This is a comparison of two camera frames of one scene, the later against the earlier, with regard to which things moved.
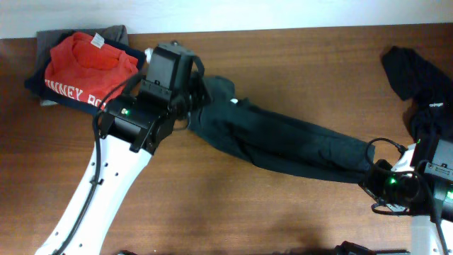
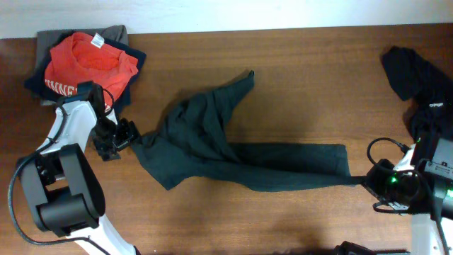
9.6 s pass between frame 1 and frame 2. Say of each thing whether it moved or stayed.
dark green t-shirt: moved
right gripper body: stayed
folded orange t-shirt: stayed
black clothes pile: stayed
